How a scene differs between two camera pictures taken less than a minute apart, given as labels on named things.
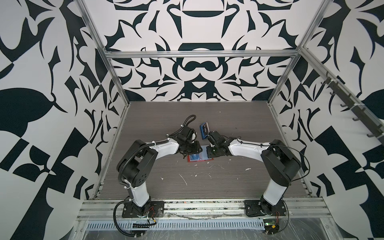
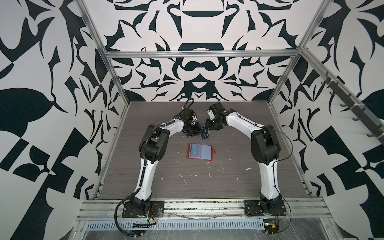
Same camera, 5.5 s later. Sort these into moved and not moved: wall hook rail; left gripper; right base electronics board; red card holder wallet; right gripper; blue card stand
Moved: right gripper; left gripper
Not moved: blue card stand; wall hook rail; red card holder wallet; right base electronics board
